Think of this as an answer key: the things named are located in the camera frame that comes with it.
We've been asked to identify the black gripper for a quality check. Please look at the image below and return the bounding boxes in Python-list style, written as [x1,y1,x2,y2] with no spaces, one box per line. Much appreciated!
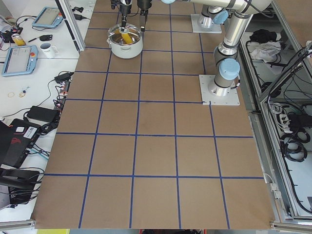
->
[119,0,132,31]
[137,0,152,32]

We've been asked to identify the glass pot lid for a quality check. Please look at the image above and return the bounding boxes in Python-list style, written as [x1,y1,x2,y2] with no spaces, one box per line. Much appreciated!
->
[108,23,142,38]

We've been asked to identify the yellow corn cob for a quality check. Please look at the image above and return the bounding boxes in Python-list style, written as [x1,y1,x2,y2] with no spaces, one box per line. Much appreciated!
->
[114,28,140,45]

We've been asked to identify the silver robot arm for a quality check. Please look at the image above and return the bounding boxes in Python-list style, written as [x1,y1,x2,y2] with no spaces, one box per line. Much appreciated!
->
[191,0,271,94]
[111,0,229,34]

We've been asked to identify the white metal cooking pot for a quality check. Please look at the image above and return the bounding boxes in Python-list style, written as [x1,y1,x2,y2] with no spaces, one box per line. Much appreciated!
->
[107,23,143,59]

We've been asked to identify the upper blue teach pendant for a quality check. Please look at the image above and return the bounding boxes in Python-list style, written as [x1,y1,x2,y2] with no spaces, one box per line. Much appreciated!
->
[32,7,63,29]

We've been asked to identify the blue teach pendant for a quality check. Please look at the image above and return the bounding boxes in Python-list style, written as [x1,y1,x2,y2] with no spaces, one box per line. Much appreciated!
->
[1,45,38,77]
[32,7,63,29]

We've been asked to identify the white mug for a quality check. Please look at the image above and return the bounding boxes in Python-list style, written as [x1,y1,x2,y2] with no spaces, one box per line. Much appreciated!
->
[40,42,59,59]

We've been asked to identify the black remote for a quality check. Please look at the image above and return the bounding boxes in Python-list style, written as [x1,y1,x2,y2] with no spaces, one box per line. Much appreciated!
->
[39,35,53,41]

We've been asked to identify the small black power brick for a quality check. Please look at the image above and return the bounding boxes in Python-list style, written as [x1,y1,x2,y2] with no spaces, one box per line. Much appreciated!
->
[54,72,74,83]

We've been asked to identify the power strip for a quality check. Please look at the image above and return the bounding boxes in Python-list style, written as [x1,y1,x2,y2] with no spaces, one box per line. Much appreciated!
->
[53,81,71,111]

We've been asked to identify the yellow can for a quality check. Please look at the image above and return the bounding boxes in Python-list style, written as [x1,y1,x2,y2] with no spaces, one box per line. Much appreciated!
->
[11,34,26,46]

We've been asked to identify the lower blue teach pendant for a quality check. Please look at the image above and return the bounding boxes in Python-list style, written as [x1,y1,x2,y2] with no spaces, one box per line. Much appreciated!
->
[1,45,38,77]

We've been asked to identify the black cloth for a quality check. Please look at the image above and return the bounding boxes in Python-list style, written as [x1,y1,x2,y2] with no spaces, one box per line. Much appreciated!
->
[250,29,277,43]

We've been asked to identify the black power adapter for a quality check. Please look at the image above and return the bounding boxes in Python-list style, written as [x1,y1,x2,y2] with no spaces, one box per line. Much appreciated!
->
[27,106,59,122]

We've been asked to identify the white crumpled cloth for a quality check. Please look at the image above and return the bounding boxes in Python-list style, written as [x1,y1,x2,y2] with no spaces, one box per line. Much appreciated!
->
[251,42,281,63]

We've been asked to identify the black laptop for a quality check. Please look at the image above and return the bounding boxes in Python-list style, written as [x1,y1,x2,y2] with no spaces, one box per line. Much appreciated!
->
[0,118,41,168]

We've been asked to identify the black device bottom left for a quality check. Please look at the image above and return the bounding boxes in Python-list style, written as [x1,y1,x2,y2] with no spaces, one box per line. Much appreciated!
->
[0,168,44,208]

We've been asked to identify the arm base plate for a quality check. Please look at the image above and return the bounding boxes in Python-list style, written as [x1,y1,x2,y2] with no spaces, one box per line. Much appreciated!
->
[191,14,222,34]
[199,75,240,106]

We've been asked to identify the aluminium frame post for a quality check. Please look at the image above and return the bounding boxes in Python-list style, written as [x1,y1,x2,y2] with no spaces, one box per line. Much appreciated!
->
[55,0,85,53]

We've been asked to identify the aluminium frame rack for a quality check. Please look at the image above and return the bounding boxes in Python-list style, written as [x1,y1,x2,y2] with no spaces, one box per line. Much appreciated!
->
[239,0,312,234]

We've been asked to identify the black coiled cable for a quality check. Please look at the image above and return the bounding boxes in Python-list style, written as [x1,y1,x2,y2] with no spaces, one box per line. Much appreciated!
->
[280,136,308,162]

